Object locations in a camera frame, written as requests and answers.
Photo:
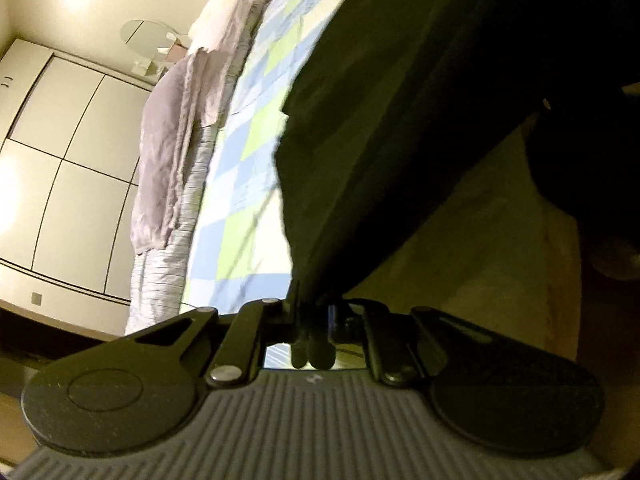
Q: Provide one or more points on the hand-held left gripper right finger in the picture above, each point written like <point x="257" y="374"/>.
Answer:
<point x="392" y="347"/>

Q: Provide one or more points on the white wardrobe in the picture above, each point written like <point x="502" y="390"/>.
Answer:
<point x="75" y="135"/>

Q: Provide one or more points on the pink quilt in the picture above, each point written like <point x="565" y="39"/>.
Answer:
<point x="160" y="160"/>

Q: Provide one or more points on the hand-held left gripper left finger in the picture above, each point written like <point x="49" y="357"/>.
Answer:
<point x="245" y="340"/>

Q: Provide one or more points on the pink box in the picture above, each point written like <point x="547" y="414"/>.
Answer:
<point x="177" y="52"/>

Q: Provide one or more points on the black pants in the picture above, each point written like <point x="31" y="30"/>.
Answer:
<point x="375" y="135"/>

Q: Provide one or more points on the checkered bed sheet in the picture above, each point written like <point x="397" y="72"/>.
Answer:
<point x="240" y="160"/>

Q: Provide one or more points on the person's leg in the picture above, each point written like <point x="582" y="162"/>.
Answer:
<point x="595" y="195"/>

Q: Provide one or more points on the round mirror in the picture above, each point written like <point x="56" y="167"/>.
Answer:
<point x="145" y="35"/>

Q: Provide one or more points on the white tissue box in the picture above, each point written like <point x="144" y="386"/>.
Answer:
<point x="147" y="67"/>

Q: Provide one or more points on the grey striped quilt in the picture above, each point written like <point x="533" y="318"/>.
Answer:
<point x="165" y="280"/>

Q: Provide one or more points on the wall socket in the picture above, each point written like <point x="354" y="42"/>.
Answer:
<point x="36" y="298"/>

